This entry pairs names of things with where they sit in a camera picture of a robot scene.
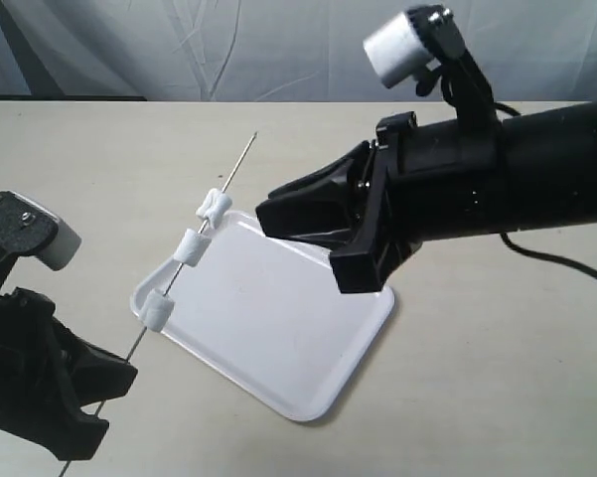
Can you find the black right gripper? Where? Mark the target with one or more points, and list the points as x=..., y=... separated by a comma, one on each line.
x=445, y=180

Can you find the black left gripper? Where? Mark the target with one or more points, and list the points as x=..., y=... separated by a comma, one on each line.
x=48, y=374

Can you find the white marshmallow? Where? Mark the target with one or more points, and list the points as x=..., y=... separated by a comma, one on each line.
x=215, y=204
x=191, y=248
x=156, y=310

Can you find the thin metal skewer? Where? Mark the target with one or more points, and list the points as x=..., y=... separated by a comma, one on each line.
x=202, y=230

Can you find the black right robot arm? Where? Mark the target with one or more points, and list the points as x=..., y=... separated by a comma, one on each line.
x=551, y=169

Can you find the white rectangular plastic tray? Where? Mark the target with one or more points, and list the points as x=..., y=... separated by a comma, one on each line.
x=267, y=314

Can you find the wrinkled blue-grey backdrop cloth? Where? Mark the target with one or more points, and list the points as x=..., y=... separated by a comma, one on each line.
x=279, y=50

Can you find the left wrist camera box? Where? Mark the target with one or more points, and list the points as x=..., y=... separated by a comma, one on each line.
x=27, y=228

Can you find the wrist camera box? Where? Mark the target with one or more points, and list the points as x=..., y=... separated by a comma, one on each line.
x=403, y=46
x=27, y=228

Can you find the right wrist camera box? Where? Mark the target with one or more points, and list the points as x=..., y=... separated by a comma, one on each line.
x=403, y=46

